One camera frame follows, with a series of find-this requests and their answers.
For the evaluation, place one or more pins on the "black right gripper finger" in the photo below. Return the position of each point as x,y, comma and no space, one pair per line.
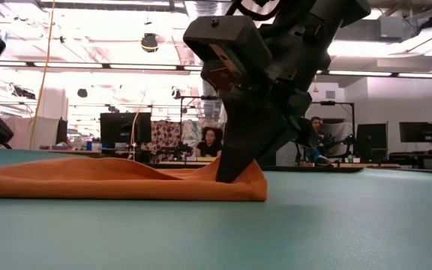
246,138

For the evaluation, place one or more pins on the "orange towel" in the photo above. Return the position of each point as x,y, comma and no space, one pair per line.
88,180

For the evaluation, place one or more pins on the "black background robot arm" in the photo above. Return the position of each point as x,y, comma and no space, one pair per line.
174,150

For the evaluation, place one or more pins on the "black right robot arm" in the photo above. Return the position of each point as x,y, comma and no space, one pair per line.
313,18

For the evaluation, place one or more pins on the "person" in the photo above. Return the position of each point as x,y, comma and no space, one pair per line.
209,144
316,148

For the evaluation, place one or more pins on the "black monitor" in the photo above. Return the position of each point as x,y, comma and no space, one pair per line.
61,131
120,129
416,132
371,138

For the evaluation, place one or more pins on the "black-edged background table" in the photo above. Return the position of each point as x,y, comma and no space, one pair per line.
313,168

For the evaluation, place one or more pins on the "brown patterned cloth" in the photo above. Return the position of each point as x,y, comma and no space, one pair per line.
165,135

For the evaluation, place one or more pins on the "green table mat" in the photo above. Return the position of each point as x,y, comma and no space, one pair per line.
276,232

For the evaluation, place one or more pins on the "long ceiling light bar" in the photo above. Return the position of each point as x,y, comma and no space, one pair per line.
88,66

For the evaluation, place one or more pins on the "black ceiling dome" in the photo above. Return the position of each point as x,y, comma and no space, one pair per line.
149,43

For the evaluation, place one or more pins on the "black tube stand frame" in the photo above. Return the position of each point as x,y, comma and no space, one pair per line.
199,98

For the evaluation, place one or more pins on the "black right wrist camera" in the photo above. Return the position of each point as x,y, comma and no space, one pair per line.
231,41

